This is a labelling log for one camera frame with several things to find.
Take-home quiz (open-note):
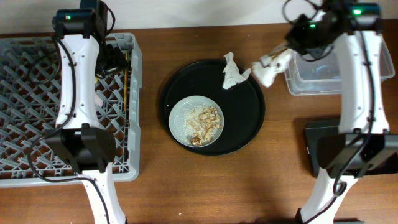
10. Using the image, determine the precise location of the clear plastic bin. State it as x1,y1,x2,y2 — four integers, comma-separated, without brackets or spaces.
284,37,396,96

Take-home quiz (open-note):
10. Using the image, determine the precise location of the black rectangular tray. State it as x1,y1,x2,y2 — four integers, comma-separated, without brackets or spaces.
303,119,398,178

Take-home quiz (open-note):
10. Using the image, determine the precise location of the white napkin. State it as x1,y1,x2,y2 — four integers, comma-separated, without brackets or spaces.
251,48,293,88
222,52,252,90

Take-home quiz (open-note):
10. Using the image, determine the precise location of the peanut shells and rice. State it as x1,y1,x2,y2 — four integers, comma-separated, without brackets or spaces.
185,106,222,147

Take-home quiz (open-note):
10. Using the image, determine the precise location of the grey plate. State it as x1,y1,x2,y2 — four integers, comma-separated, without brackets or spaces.
169,96,224,148

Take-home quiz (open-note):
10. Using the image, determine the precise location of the round black tray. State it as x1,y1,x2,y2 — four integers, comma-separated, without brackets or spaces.
159,59,266,156

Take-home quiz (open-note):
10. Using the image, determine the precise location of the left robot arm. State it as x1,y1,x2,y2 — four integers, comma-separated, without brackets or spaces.
45,1,128,223

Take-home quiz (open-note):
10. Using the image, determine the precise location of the grey dishwasher rack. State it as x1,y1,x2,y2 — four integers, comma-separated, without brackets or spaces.
1,33,142,188

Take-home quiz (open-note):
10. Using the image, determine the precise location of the gold snack wrapper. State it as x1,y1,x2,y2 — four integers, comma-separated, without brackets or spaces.
259,43,288,67

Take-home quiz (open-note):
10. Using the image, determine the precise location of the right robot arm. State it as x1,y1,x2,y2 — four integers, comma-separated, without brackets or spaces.
285,1,397,223

